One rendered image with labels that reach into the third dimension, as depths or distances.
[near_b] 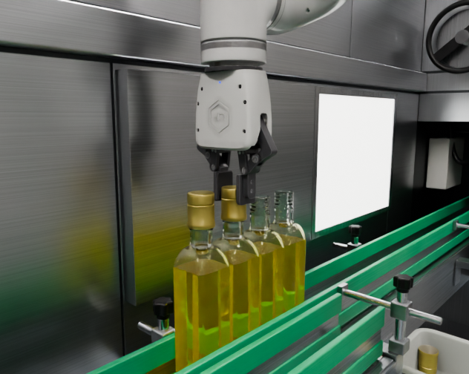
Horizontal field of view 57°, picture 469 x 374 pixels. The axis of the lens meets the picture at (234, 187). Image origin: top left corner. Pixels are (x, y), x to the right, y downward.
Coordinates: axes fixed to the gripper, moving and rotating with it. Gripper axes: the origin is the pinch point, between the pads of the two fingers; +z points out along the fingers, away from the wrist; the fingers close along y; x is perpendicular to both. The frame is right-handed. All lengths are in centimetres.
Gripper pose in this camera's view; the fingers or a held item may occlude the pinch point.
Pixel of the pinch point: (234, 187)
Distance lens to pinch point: 58.3
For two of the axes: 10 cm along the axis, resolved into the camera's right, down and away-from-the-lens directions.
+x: 6.8, -1.2, 7.2
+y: 7.3, 1.1, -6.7
